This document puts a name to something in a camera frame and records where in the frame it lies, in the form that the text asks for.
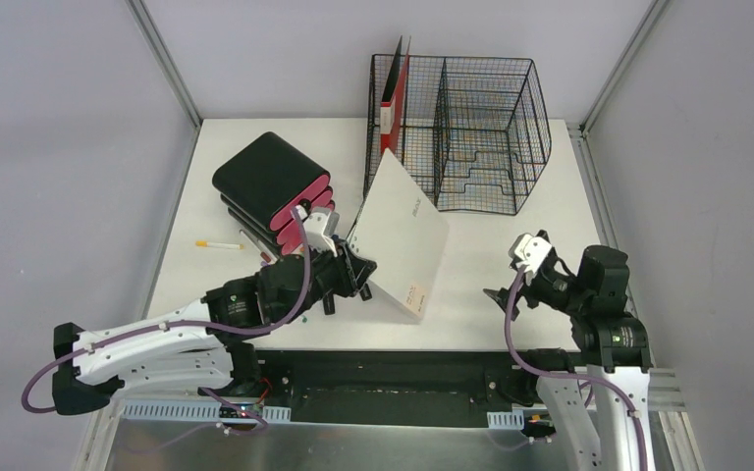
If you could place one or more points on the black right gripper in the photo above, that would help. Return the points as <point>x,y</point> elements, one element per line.
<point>527,289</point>

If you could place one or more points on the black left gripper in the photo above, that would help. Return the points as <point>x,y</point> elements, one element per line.
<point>352,274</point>

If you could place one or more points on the grey notebook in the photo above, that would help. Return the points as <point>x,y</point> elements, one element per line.
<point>400,229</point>

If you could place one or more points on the black pink drawer unit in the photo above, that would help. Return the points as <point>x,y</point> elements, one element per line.
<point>264,181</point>

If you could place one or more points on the red notebook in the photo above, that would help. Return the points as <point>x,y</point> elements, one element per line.
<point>392,99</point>

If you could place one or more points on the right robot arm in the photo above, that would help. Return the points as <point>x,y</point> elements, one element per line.
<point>600,416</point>

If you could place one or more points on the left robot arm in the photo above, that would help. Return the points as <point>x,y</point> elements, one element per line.
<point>205,345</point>

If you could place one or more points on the white pen orange cap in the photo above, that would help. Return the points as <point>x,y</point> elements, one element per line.
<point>219,245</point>

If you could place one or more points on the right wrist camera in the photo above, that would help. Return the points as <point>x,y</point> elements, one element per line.
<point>528,253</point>

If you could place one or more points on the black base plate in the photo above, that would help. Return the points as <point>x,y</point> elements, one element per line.
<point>451,389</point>

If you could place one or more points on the white cable duct right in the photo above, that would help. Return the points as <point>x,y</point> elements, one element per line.
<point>505,420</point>

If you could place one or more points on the white cable duct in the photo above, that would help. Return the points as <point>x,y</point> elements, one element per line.
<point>505,420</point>
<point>203,411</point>

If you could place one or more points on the black wire mesh organizer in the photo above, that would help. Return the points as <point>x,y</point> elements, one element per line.
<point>474,133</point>

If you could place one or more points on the white cable duct left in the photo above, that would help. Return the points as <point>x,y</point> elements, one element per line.
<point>203,411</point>

